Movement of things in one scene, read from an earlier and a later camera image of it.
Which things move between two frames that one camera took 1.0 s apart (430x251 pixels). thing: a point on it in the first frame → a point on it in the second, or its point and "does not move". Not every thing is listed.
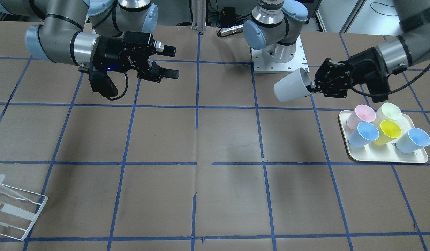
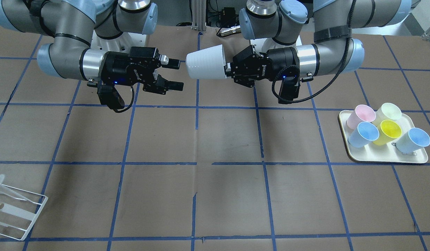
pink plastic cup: x=362 y=113 does not move
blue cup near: x=411 y=141 does not move
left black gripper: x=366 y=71 → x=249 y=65
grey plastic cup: x=292 y=86 → x=209 y=63
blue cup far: x=366 y=132 does not move
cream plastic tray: x=387 y=153 does not move
